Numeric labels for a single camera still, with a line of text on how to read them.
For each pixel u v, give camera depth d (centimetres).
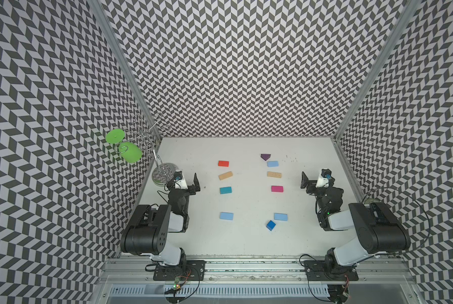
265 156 111
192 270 71
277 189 99
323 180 76
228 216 89
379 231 45
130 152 85
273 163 108
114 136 77
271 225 83
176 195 69
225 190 96
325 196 70
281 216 90
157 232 45
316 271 73
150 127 115
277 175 102
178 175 75
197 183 83
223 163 107
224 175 101
